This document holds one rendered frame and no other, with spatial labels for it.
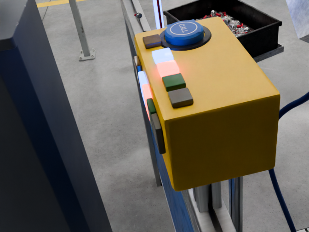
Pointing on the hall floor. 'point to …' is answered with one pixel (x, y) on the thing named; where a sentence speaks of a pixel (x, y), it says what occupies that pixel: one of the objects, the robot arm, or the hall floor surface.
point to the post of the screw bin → (236, 202)
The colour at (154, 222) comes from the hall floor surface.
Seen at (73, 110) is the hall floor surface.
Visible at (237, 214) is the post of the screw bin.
